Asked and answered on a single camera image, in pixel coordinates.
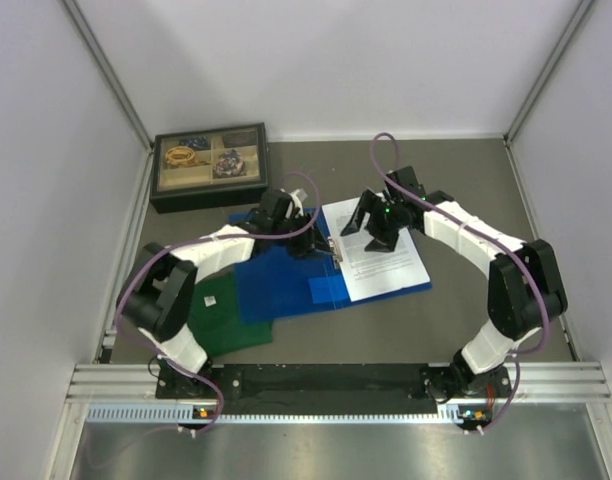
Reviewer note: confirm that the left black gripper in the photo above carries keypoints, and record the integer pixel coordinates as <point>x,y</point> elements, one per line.
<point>309,241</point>

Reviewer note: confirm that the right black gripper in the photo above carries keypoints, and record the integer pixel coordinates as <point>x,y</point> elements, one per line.
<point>382,242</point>

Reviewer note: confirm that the metal folder clip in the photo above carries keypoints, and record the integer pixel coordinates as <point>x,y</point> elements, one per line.
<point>336,252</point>

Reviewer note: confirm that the printed white paper sheets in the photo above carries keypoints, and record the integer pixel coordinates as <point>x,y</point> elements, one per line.
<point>368,275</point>

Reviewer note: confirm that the blue file folder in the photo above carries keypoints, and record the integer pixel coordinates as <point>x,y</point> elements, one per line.
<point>275,285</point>

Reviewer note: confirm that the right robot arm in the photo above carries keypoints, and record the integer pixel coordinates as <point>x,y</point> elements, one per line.
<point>525,289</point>

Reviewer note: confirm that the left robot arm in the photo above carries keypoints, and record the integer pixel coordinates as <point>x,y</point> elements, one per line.
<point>157,295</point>

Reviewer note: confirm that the colourful jewellery in box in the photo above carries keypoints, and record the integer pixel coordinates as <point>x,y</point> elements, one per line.
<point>229,164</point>

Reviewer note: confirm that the black compartment display box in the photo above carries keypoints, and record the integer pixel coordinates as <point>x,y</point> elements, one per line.
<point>182,171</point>

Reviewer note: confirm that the green folded t-shirt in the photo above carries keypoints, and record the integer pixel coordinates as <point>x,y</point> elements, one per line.
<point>214,319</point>

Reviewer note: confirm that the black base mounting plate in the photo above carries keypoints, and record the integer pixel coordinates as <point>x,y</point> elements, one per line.
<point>343,389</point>

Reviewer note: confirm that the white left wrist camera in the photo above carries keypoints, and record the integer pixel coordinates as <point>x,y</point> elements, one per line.
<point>297,198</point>

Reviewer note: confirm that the aluminium frame rail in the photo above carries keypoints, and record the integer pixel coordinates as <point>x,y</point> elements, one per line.
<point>547,382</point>

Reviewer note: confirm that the grey slotted cable duct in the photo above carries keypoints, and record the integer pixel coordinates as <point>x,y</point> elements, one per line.
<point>191,415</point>

